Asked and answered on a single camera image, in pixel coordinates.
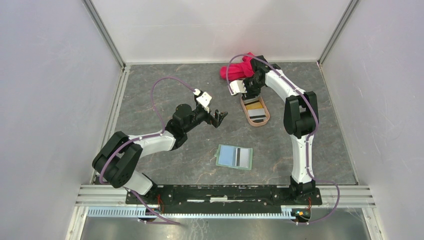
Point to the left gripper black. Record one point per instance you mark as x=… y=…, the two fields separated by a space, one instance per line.
x=211 y=120

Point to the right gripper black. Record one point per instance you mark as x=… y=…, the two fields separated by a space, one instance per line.
x=249 y=94

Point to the green card holder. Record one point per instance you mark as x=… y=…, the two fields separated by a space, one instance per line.
x=225 y=157

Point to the white striped credit card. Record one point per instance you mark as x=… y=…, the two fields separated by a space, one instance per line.
x=242 y=157

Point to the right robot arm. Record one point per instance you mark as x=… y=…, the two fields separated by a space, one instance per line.
x=300 y=118

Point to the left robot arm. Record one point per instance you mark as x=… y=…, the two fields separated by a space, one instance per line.
x=117 y=160

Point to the yellow credit card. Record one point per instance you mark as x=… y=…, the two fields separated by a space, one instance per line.
x=254 y=105

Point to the red cloth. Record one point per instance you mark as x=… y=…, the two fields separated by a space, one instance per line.
x=238 y=71

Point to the pink oval tray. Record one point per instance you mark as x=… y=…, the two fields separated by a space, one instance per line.
x=259 y=98

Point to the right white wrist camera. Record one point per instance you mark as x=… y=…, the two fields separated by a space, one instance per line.
x=237 y=87

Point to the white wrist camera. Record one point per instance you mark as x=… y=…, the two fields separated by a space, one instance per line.
x=237 y=87
x=203 y=99

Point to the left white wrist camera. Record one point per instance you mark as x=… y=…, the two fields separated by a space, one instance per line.
x=203 y=99

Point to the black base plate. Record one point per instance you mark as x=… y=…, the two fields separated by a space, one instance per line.
x=229 y=199

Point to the white slotted cable duct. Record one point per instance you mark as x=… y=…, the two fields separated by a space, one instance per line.
x=142 y=212

